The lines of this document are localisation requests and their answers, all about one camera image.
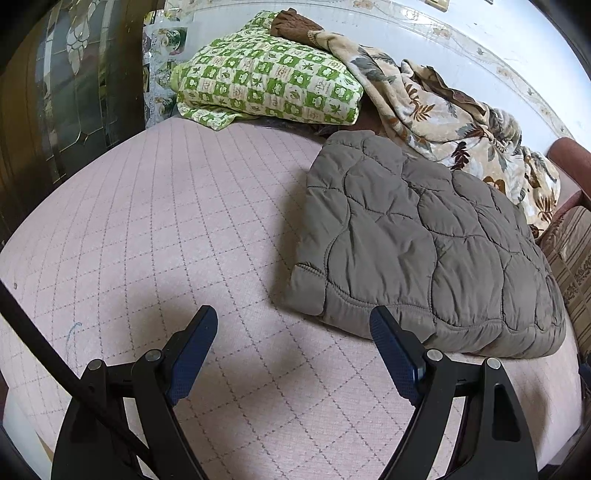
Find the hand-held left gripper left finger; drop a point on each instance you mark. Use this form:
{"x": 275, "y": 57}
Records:
{"x": 191, "y": 364}

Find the brown striped cushion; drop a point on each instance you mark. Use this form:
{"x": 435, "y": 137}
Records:
{"x": 572, "y": 263}

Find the maroon upholstered armrest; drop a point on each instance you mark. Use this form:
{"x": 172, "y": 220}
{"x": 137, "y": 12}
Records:
{"x": 568, "y": 157}

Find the cream leaf-print blanket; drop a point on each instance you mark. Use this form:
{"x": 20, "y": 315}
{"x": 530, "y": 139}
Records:
{"x": 461, "y": 115}

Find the green checked pillow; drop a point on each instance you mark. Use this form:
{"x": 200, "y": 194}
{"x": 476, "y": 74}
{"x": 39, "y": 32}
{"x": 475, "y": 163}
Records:
{"x": 258, "y": 74}

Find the wooden cabinet with glass door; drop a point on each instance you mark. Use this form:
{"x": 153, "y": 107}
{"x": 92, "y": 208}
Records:
{"x": 69, "y": 92}

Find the yellowish wall switch plate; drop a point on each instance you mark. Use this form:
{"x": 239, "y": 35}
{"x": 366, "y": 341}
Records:
{"x": 436, "y": 3}

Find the dark brown cloth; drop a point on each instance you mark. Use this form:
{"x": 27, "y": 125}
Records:
{"x": 291, "y": 25}

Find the grey quilted blanket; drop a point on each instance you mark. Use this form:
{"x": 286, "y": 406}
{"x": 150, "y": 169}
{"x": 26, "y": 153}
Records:
{"x": 415, "y": 230}

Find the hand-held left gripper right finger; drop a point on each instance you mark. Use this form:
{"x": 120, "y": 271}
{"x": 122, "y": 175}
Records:
{"x": 395, "y": 353}

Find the pink quilted bed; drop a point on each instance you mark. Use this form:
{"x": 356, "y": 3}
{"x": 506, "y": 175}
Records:
{"x": 184, "y": 230}

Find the floral printed plastic bag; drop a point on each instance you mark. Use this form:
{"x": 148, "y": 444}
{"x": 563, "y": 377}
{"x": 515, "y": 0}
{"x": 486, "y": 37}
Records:
{"x": 159, "y": 55}

